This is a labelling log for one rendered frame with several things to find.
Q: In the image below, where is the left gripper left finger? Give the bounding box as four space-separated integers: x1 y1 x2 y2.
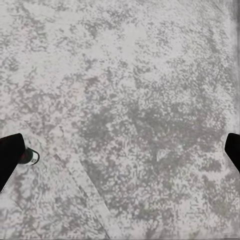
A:
0 133 25 193

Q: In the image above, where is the insectifuge atomizer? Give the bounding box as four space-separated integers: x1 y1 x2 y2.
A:
20 145 40 165

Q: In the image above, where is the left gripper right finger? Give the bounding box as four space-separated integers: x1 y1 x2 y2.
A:
224 132 240 172

